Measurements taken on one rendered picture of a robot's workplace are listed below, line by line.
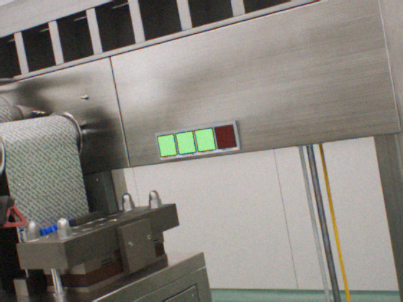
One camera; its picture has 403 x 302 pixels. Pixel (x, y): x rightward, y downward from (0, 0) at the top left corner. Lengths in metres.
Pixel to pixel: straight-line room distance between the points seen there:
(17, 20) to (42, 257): 0.80
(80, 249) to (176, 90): 0.46
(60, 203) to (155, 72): 0.41
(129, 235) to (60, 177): 0.27
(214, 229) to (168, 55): 3.02
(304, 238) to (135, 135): 2.63
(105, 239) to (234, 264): 3.07
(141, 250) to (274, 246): 2.81
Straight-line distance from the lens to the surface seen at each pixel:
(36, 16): 2.06
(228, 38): 1.63
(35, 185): 1.75
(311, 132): 1.54
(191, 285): 1.78
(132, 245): 1.66
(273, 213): 4.39
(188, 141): 1.71
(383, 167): 1.66
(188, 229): 4.80
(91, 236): 1.59
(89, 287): 1.60
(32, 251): 1.62
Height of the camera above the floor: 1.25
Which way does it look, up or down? 3 degrees down
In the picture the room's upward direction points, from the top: 10 degrees counter-clockwise
